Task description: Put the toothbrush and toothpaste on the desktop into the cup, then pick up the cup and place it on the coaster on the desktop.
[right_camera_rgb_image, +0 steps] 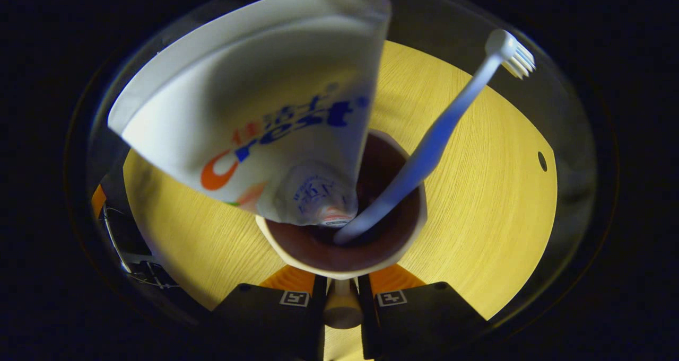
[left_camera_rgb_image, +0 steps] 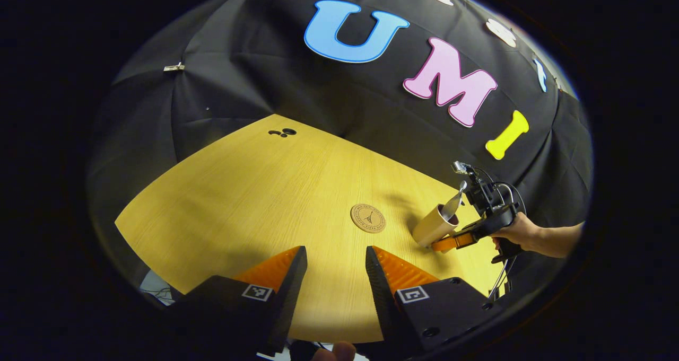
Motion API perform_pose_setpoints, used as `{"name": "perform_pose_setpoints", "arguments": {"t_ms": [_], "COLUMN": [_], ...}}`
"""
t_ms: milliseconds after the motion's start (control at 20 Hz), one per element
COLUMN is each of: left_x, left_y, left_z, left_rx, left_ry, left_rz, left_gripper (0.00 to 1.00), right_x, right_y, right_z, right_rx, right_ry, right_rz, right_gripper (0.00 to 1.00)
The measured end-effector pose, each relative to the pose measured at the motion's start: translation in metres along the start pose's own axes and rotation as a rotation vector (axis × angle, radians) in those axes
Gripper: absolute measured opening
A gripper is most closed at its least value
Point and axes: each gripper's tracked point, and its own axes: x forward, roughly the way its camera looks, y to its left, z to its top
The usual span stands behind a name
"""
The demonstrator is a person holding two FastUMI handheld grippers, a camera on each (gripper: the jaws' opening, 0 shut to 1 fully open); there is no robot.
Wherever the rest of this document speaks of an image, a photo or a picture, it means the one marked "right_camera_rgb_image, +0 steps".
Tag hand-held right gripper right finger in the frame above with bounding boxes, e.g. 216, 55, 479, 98
358, 264, 487, 360

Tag white toothpaste tube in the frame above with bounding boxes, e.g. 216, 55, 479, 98
108, 0, 392, 228

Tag white toothbrush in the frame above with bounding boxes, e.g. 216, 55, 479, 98
333, 29, 536, 245

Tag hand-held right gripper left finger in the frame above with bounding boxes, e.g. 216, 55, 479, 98
211, 266, 327, 361

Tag beige cup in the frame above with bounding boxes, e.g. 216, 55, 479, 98
256, 129, 428, 330

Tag wooden desktop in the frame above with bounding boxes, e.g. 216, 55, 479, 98
123, 40, 558, 361

